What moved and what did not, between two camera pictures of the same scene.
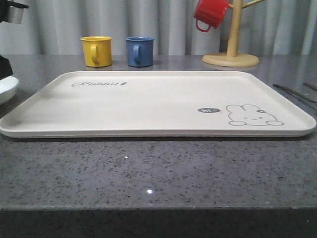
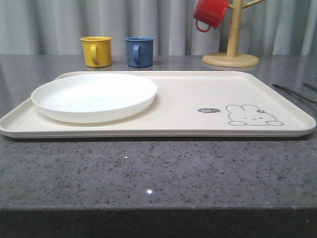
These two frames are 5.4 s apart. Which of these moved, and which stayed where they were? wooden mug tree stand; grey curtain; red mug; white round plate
Moved: white round plate
Stayed: wooden mug tree stand; red mug; grey curtain
